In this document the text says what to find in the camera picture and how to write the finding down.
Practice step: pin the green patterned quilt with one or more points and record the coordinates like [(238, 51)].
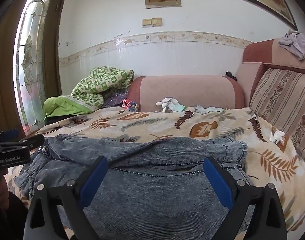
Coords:
[(102, 82)]

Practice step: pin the small red box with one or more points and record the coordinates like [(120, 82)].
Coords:
[(130, 105)]

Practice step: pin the teal cloth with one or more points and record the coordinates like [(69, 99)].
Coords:
[(180, 108)]

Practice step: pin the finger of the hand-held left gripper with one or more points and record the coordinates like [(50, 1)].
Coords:
[(33, 141), (7, 134)]

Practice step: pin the purple plastic bag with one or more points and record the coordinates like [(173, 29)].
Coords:
[(115, 100)]

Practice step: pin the bright green cloth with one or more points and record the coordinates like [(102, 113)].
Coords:
[(62, 105)]

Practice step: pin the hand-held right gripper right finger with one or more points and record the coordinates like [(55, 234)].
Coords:
[(217, 182)]

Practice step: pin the white crumpled cloth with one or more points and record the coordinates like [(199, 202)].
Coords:
[(167, 103)]

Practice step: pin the crumpled white tissue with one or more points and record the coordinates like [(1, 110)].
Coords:
[(276, 136)]

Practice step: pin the small black object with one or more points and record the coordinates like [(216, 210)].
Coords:
[(231, 75)]

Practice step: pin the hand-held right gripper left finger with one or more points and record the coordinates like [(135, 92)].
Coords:
[(92, 182)]

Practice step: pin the wooden door with stained glass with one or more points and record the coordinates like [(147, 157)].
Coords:
[(30, 62)]

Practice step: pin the beige wall switch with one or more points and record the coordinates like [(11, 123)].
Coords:
[(157, 22), (147, 23)]

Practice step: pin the leaf print blanket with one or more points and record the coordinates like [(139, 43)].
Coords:
[(217, 130)]

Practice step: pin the blue denim pants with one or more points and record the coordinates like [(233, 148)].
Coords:
[(152, 192)]

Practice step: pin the grey white glove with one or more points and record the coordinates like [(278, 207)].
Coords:
[(208, 109)]

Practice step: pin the pink sofa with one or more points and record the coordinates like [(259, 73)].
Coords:
[(185, 92)]

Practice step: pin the grey crumpled cloth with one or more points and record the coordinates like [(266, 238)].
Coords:
[(295, 42)]

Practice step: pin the striped sofa cushion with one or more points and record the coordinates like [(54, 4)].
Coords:
[(285, 100)]

